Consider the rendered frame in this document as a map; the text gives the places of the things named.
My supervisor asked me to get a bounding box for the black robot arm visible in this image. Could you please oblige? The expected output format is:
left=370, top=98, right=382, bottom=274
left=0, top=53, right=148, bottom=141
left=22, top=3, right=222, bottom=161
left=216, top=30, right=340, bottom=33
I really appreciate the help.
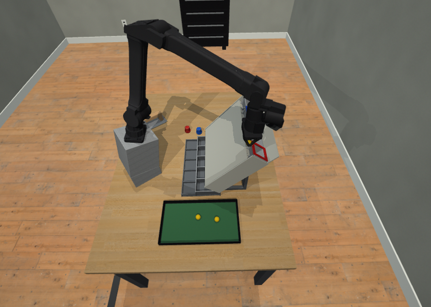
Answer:
left=123, top=19, right=286, bottom=143

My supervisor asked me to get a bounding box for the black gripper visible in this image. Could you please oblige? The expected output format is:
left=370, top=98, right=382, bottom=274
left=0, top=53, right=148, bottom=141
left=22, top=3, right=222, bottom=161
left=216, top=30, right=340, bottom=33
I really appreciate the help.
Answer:
left=241, top=118, right=262, bottom=147

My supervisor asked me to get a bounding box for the green tray with black rim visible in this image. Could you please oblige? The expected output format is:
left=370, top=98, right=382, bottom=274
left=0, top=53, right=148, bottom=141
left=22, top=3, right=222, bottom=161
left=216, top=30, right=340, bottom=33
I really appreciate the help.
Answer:
left=158, top=199, right=241, bottom=245

